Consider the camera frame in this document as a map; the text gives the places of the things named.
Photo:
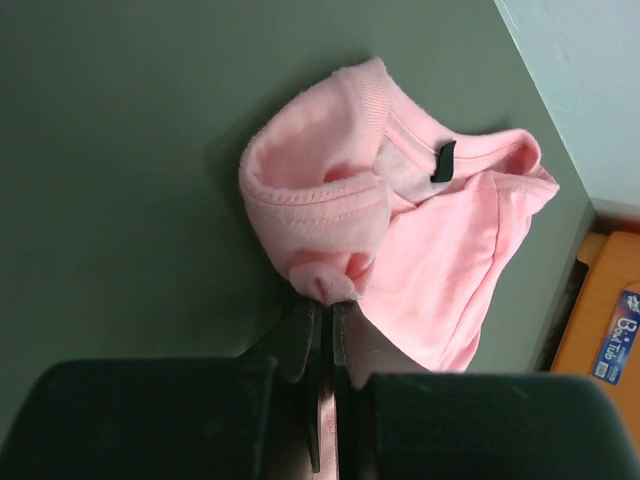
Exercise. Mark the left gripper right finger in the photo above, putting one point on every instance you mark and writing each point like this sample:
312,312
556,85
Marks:
398,420

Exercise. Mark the orange plastic basket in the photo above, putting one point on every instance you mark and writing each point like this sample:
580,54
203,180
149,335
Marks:
601,339

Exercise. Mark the light pink t shirt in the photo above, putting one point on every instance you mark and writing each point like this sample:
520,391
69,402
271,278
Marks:
356,193

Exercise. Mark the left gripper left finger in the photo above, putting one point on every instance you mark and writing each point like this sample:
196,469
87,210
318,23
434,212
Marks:
254,416

